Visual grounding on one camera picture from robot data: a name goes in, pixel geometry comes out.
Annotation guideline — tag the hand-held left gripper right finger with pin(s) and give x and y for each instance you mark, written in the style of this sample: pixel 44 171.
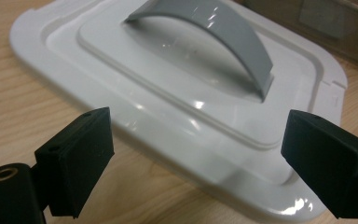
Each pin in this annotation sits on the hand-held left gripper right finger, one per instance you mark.
pixel 329 165

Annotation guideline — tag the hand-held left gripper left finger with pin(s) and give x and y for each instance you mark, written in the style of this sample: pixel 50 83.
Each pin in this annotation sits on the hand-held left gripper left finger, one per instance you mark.
pixel 74 161

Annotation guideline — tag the white plastic storage box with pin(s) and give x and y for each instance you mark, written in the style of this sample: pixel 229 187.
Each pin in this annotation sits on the white plastic storage box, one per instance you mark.
pixel 323 28

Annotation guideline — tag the white storage box lid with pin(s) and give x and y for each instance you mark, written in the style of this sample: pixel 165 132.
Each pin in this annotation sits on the white storage box lid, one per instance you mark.
pixel 174 102

